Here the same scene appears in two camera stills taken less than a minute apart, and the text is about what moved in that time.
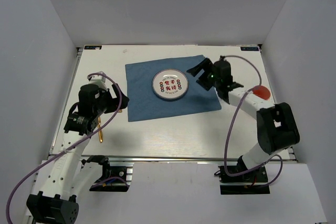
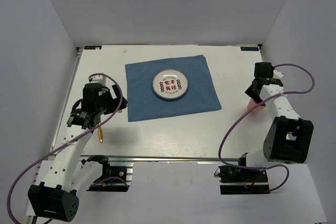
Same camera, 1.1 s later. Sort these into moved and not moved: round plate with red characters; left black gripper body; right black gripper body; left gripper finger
Moved: right black gripper body
Not moved: round plate with red characters; left black gripper body; left gripper finger
